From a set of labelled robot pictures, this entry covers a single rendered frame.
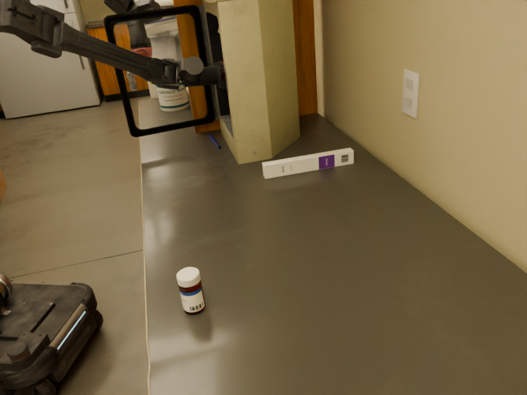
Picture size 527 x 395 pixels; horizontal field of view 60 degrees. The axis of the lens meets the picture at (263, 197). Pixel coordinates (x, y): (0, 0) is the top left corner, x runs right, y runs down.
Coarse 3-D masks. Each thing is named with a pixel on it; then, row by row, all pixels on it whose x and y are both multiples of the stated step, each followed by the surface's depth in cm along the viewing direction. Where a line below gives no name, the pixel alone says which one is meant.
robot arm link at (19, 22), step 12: (12, 0) 105; (24, 0) 107; (0, 12) 105; (12, 12) 105; (24, 12) 107; (36, 12) 109; (48, 12) 112; (0, 24) 105; (12, 24) 104; (24, 24) 107; (36, 24) 109; (48, 24) 112; (24, 36) 109; (36, 36) 109; (48, 36) 112
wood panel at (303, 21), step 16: (176, 0) 152; (192, 0) 153; (304, 0) 162; (304, 16) 165; (304, 32) 167; (304, 48) 169; (304, 64) 172; (304, 80) 175; (304, 96) 178; (304, 112) 180; (208, 128) 174
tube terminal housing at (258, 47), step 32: (224, 0) 121; (256, 0) 123; (288, 0) 137; (224, 32) 125; (256, 32) 127; (288, 32) 140; (224, 64) 130; (256, 64) 131; (288, 64) 143; (256, 96) 135; (288, 96) 147; (224, 128) 158; (256, 128) 139; (288, 128) 150; (256, 160) 144
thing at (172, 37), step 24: (120, 24) 143; (144, 24) 146; (168, 24) 148; (192, 24) 150; (144, 48) 148; (168, 48) 151; (192, 48) 153; (144, 96) 155; (168, 96) 157; (192, 96) 160; (144, 120) 158; (168, 120) 161
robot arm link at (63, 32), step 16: (64, 32) 115; (80, 32) 119; (32, 48) 112; (48, 48) 113; (64, 48) 117; (80, 48) 119; (96, 48) 122; (112, 48) 125; (112, 64) 129; (128, 64) 129; (144, 64) 133; (160, 64) 137; (160, 80) 138
